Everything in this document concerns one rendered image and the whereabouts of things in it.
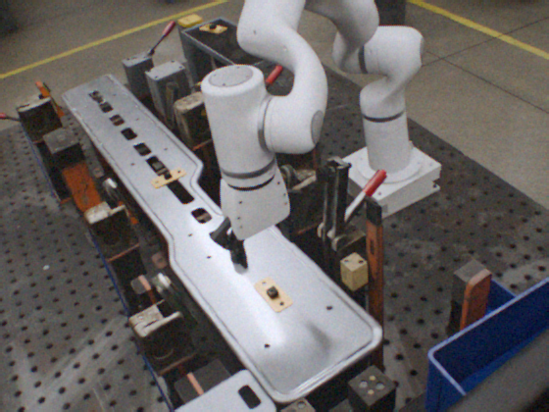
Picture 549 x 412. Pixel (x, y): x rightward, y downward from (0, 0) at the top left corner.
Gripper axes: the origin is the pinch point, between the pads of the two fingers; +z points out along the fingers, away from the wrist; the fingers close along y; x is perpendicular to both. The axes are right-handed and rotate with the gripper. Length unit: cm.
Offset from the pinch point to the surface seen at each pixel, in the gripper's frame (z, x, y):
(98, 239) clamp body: 13.1, -38.3, 21.4
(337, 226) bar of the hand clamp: 2.6, 1.6, -13.9
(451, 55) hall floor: 112, -180, -246
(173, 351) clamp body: 15.9, -3.2, 20.3
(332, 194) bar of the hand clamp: -2.3, -0.9, -15.1
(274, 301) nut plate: 12.0, 1.6, 0.8
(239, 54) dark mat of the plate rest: -4, -61, -31
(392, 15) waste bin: 92, -226, -234
